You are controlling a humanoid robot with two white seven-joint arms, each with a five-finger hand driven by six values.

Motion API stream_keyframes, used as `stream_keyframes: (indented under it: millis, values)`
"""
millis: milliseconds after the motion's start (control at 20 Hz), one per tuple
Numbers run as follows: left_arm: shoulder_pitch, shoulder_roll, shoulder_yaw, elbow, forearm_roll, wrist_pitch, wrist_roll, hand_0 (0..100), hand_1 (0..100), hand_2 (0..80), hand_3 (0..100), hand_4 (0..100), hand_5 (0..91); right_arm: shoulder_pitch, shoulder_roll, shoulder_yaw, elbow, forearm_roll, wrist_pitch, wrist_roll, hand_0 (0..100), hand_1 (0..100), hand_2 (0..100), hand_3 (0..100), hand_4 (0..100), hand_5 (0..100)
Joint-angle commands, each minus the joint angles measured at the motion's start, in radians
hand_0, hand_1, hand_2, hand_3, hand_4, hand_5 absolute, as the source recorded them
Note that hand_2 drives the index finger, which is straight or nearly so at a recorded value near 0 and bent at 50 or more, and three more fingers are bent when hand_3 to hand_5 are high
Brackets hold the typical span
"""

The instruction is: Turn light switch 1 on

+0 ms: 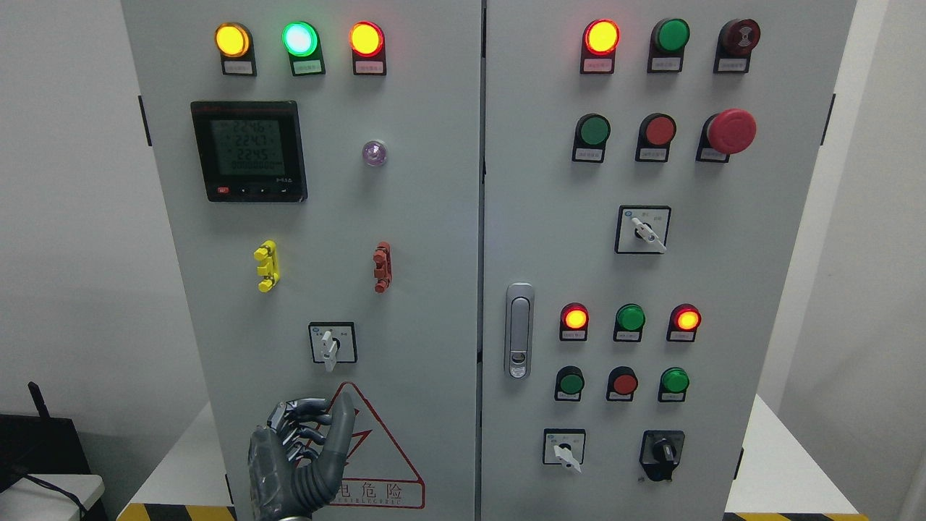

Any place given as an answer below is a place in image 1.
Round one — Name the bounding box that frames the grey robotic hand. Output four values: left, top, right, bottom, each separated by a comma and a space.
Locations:
248, 395, 356, 520

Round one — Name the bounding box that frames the white rotary switch door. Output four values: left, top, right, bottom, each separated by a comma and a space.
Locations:
307, 322, 358, 373

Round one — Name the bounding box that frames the green lit indicator light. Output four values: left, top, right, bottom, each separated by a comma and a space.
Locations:
281, 20, 326, 77

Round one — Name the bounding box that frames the red electric hazard sticker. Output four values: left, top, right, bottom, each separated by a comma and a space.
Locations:
331, 381, 425, 510

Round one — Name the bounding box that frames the yellow terminal connector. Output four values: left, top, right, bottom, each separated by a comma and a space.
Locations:
252, 240, 281, 293

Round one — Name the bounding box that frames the red terminal connector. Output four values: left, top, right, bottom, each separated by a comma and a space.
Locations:
373, 242, 393, 294

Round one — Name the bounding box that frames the black device with antenna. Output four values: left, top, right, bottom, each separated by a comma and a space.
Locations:
1, 382, 92, 491

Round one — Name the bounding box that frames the white box lower left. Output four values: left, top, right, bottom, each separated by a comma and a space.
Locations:
1, 474, 105, 520

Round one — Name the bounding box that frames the green push button lower left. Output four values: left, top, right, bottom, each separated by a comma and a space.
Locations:
553, 365, 585, 402

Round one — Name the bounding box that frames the green push button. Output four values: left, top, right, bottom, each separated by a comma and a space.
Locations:
658, 367, 691, 403
553, 365, 585, 402
572, 113, 611, 163

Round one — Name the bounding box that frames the red lit indicator lower left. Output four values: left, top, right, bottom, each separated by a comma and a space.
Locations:
559, 302, 589, 341

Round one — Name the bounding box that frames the black digital power meter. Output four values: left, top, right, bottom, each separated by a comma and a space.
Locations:
190, 100, 308, 203

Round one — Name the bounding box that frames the small purple indicator lamp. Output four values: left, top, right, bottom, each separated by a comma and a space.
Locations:
362, 140, 388, 167

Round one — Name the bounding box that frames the red push button lower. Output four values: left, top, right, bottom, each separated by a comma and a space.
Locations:
606, 366, 639, 402

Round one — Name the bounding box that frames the red push button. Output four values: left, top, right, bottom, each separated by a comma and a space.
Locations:
606, 366, 639, 402
634, 113, 677, 163

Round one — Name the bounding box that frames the grey electrical cabinet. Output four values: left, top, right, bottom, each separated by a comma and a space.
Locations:
122, 1, 857, 520

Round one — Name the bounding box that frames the green indicator lower middle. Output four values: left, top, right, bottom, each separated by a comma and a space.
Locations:
613, 303, 646, 343

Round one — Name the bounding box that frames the green push button lower right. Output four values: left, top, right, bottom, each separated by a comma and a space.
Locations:
658, 367, 691, 403

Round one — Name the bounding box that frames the red lit indicator lower right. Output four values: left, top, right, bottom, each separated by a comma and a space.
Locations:
666, 303, 702, 342

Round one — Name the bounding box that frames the yellow indicator light top left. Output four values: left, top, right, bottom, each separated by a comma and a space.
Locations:
214, 22, 257, 76

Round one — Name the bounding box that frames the red lit indicator light left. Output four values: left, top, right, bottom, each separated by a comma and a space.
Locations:
349, 20, 387, 76

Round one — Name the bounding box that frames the green push button upper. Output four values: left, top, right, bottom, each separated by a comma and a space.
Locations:
572, 113, 611, 163

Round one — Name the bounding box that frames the red push button upper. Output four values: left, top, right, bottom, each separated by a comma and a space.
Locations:
634, 113, 677, 163

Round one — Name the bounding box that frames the red lit indicator right door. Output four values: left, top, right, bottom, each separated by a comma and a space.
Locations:
581, 19, 621, 74

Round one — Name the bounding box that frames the red emergency stop button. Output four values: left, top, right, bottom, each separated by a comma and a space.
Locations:
697, 108, 757, 163

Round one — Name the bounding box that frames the green indicator top right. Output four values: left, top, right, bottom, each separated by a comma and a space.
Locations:
647, 19, 691, 73

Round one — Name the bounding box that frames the dark red buzzer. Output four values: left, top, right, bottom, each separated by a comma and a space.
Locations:
713, 19, 761, 74

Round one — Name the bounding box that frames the black cable lower left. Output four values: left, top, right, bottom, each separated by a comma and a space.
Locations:
0, 463, 91, 518

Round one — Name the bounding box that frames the white rotary switch lower right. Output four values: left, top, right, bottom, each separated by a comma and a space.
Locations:
543, 428, 586, 474

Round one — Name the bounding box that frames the white rotary switch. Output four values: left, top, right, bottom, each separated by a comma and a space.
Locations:
543, 428, 586, 474
614, 206, 671, 255

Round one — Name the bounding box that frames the silver door latch handle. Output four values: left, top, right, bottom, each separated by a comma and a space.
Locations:
505, 281, 535, 379

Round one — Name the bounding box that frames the black rotary switch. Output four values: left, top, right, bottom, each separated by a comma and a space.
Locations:
639, 430, 685, 482

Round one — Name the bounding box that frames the white rotary switch upper right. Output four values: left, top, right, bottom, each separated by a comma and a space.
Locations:
614, 206, 671, 255

